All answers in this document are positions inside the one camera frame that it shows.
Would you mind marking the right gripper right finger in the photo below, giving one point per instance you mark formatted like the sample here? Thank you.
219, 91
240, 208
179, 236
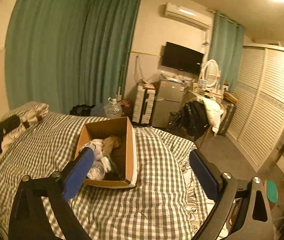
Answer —
253, 219

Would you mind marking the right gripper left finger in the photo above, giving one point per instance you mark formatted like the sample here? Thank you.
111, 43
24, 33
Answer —
28, 217

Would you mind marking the white socks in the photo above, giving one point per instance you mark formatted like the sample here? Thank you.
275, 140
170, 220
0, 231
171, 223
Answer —
97, 146

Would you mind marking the beige cloth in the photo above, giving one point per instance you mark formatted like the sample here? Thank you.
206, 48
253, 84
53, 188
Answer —
109, 144

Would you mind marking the clear plastic bag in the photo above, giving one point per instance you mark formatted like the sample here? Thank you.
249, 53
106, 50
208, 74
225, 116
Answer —
97, 171

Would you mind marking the floral patterned pillow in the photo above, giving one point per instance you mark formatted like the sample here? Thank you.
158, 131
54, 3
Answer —
30, 115

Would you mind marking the green topped wooden stool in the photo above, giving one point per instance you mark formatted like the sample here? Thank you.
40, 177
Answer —
271, 192

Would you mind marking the grey checkered duvet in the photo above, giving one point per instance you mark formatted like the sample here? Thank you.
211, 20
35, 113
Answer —
149, 190

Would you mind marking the brown cardboard box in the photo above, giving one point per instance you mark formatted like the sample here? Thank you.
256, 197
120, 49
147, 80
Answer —
124, 157

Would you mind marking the black bag on floor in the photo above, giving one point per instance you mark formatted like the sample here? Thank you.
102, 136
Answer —
82, 110

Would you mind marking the large green curtain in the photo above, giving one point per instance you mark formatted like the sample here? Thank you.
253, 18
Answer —
68, 52

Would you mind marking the white garment on chair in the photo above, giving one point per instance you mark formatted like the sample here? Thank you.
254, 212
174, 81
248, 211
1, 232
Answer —
214, 113

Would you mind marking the dark suitcase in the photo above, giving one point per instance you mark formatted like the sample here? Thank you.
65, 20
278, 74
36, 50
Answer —
227, 116

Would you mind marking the large water bottle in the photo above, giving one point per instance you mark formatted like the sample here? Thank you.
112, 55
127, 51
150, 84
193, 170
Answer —
113, 109

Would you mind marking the silver mini fridge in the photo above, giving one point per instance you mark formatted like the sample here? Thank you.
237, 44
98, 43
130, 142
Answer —
168, 100

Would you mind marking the white louvered wardrobe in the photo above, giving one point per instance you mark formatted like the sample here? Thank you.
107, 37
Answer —
258, 122

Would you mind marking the white suitcase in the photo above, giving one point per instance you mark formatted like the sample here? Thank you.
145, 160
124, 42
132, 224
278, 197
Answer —
144, 102

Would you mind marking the white oval vanity mirror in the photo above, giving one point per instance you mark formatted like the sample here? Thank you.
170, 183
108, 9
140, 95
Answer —
209, 76

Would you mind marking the small green curtain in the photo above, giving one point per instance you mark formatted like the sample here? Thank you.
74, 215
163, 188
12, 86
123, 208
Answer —
226, 48

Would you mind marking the white air conditioner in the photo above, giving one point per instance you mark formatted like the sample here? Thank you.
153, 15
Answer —
187, 16

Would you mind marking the black wall television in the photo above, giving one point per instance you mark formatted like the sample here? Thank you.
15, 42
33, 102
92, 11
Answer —
182, 58

